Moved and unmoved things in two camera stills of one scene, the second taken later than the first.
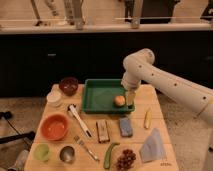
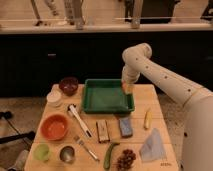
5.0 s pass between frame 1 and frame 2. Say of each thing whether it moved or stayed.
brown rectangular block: stayed
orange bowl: stayed
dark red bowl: stayed
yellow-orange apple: moved
